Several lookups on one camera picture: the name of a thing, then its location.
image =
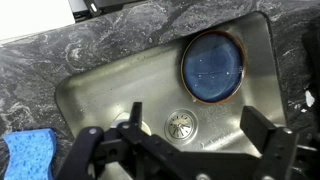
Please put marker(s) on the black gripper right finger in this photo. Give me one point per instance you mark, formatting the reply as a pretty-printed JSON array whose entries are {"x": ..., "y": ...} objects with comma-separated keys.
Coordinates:
[{"x": 276, "y": 150}]

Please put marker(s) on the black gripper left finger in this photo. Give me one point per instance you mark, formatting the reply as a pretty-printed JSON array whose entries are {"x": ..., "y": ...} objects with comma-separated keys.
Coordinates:
[{"x": 133, "y": 146}]

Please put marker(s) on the metal sink drain strainer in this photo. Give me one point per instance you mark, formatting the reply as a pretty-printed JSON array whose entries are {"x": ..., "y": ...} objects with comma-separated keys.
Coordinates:
[{"x": 181, "y": 126}]

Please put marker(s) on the stainless steel sink basin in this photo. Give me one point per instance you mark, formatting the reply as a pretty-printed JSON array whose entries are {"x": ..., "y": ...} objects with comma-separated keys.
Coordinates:
[{"x": 133, "y": 86}]

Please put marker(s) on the blue sponge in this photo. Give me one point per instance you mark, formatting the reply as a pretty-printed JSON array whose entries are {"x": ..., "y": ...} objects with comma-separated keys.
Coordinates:
[{"x": 30, "y": 155}]

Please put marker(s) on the blue plate brown rim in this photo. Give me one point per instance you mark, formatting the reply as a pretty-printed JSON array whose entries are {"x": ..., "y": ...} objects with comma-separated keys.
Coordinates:
[{"x": 213, "y": 66}]

